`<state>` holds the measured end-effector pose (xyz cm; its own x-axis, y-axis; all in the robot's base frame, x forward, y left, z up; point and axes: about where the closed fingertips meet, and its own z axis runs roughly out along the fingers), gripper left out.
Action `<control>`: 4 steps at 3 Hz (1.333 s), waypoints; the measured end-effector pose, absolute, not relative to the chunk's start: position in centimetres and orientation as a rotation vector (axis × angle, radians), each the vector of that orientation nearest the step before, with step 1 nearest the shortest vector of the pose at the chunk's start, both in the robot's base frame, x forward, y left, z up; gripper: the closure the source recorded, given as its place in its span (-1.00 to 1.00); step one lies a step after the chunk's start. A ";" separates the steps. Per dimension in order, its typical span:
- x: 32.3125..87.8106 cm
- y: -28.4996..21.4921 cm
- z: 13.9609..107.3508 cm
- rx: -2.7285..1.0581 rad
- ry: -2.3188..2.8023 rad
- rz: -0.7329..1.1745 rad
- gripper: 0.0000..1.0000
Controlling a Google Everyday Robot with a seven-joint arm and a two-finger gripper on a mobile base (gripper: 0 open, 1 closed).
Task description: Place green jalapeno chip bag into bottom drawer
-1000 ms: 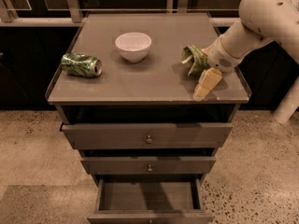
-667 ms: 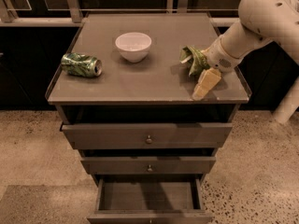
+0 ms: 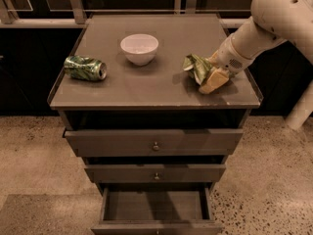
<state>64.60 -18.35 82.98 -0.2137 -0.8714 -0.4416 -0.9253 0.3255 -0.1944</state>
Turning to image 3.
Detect grey bottom drawer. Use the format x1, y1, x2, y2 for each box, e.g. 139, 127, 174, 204
91, 187, 222, 235

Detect white ceramic bowl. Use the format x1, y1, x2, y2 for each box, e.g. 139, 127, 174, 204
120, 34, 158, 66

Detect green jalapeno chip bag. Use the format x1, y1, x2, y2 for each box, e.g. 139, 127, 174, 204
182, 54, 212, 85

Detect metal railing frame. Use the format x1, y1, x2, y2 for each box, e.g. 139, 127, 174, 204
0, 0, 251, 24

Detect grey middle drawer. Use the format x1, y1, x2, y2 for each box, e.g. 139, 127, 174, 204
85, 164, 226, 183

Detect grey drawer cabinet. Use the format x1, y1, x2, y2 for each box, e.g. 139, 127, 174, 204
47, 13, 264, 235

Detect grey top drawer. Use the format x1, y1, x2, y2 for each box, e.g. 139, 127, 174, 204
65, 129, 243, 157

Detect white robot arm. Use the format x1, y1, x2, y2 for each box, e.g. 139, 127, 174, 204
200, 0, 313, 94

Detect grey drawer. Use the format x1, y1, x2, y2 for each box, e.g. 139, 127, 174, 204
65, 129, 243, 157
91, 187, 222, 235
85, 164, 226, 183

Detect crushed green soda can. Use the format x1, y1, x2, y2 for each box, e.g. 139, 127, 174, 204
64, 56, 107, 81

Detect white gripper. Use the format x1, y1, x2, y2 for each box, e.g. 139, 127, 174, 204
199, 34, 253, 94

